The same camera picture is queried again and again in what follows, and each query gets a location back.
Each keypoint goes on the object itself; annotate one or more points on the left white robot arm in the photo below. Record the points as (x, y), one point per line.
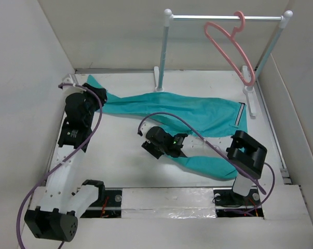
(56, 216)

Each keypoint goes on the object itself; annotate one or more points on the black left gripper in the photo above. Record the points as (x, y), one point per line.
(100, 92)

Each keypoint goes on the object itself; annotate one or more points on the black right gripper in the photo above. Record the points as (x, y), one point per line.
(150, 148)

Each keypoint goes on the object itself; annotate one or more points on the teal trousers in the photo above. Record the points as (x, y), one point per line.
(115, 153)

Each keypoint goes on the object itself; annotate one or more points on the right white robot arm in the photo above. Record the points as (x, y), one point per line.
(241, 150)

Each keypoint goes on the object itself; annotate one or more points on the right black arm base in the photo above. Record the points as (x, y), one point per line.
(229, 204)

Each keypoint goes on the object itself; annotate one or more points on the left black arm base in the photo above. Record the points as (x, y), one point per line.
(110, 207)

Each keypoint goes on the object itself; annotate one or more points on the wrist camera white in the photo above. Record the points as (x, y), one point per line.
(68, 88)
(144, 128)

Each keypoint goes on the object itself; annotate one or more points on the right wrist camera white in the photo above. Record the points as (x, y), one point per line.
(144, 128)

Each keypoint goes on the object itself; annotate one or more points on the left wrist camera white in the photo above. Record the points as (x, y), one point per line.
(68, 88)

